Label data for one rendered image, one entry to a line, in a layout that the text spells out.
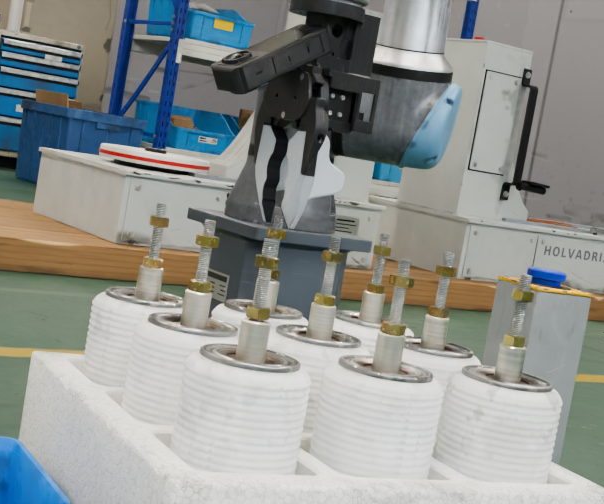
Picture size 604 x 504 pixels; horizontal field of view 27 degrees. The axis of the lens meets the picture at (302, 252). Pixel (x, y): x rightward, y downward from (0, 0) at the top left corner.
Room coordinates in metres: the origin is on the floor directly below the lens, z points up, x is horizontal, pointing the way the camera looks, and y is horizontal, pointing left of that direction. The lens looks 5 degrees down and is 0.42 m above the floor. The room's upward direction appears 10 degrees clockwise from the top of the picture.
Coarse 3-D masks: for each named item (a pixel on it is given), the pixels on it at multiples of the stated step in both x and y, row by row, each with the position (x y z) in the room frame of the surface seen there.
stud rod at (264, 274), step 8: (264, 240) 0.92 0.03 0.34; (272, 240) 0.92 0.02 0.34; (264, 248) 0.92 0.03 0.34; (272, 248) 0.92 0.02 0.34; (264, 256) 0.92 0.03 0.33; (272, 256) 0.92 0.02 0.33; (264, 272) 0.92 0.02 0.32; (264, 280) 0.92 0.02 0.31; (256, 288) 0.92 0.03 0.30; (264, 288) 0.92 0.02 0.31; (256, 296) 0.92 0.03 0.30; (264, 296) 0.92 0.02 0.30; (256, 304) 0.92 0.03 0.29; (264, 304) 0.92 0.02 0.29; (256, 320) 0.92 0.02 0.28
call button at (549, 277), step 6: (528, 270) 1.28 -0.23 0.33; (534, 270) 1.27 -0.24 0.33; (540, 270) 1.26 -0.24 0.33; (546, 270) 1.27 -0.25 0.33; (552, 270) 1.28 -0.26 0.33; (534, 276) 1.27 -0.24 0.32; (540, 276) 1.26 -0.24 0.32; (546, 276) 1.26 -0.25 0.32; (552, 276) 1.26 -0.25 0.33; (558, 276) 1.26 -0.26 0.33; (564, 276) 1.27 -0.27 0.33; (534, 282) 1.27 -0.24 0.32; (540, 282) 1.27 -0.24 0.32; (546, 282) 1.26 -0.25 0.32; (552, 282) 1.26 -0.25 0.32; (558, 282) 1.27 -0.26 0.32
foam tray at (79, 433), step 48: (48, 384) 1.10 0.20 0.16; (96, 384) 1.07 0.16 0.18; (48, 432) 1.08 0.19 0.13; (96, 432) 0.97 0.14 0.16; (144, 432) 0.93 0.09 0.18; (96, 480) 0.95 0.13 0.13; (144, 480) 0.86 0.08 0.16; (192, 480) 0.83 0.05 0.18; (240, 480) 0.85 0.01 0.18; (288, 480) 0.87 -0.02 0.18; (336, 480) 0.89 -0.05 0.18; (384, 480) 0.92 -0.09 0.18; (432, 480) 0.94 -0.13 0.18; (576, 480) 1.02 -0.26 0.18
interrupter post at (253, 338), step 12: (252, 324) 0.91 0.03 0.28; (264, 324) 0.91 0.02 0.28; (240, 336) 0.92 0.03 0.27; (252, 336) 0.91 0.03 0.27; (264, 336) 0.91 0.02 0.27; (240, 348) 0.91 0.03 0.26; (252, 348) 0.91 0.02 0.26; (264, 348) 0.92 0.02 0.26; (252, 360) 0.91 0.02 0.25; (264, 360) 0.92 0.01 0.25
